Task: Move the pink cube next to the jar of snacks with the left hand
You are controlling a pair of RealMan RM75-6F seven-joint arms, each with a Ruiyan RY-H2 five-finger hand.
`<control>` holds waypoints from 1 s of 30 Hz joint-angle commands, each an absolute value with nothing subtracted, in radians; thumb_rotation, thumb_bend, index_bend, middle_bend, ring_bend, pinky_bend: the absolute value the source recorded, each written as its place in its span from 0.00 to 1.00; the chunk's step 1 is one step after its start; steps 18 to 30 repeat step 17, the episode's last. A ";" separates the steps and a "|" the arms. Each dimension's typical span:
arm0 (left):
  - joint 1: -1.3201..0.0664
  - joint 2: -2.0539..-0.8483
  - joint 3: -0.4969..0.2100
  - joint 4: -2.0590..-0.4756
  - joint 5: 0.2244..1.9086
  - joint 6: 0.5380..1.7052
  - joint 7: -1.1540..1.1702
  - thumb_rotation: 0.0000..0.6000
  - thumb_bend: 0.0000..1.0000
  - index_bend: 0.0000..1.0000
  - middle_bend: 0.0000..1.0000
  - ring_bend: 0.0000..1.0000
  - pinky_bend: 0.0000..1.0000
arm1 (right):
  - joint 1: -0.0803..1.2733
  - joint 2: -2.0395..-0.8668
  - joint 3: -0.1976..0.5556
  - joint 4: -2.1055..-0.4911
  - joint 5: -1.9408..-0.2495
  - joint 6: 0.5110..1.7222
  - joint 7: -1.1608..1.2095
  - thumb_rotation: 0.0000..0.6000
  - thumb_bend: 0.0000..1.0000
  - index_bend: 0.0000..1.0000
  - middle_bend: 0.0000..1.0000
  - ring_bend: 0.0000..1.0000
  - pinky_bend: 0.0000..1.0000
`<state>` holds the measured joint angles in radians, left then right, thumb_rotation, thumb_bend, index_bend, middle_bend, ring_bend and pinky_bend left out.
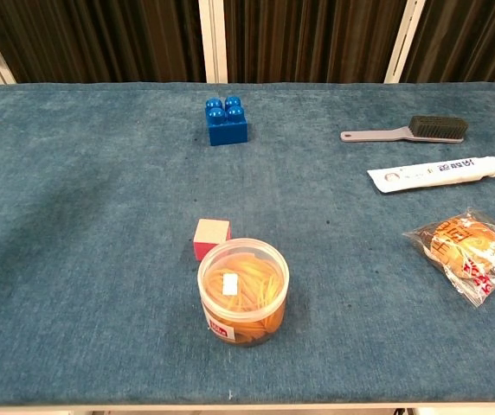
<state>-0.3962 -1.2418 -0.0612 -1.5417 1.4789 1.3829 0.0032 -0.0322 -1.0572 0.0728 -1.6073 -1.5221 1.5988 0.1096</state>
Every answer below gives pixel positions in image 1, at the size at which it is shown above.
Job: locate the white frame post with slots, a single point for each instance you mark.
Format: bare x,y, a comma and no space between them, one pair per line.
403,43

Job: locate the bread in clear printed bag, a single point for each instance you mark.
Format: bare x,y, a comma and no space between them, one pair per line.
468,255

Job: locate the blue velvet table cloth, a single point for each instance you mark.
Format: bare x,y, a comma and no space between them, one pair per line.
100,302

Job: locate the pink wooden cube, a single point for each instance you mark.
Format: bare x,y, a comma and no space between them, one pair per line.
210,238

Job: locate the wide white frame post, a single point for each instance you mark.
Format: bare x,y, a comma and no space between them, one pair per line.
214,43

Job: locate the grey brush with dark bristles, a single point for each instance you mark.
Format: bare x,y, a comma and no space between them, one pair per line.
435,129

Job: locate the dark pleated curtain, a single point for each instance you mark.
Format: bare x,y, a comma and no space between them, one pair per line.
308,39

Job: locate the blue plastic building block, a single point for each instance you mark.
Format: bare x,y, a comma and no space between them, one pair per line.
226,129

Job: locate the clear jar of rubber bands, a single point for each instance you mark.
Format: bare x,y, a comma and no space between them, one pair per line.
243,296

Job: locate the white toothpaste tube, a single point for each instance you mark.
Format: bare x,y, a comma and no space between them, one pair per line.
429,175

